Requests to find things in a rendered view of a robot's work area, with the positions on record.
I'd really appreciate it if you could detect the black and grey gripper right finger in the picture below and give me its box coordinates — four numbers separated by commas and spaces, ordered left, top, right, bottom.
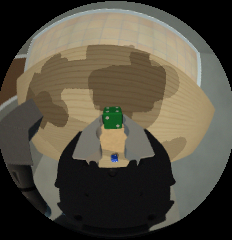
122, 114, 176, 186

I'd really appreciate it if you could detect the green die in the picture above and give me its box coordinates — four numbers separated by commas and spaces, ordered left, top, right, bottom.
103, 107, 122, 129

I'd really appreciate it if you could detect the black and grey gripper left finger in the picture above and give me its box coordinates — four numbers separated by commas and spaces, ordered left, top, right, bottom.
54, 115, 104, 188

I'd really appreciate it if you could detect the blue die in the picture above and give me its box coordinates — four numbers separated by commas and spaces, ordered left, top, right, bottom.
111, 154, 118, 162

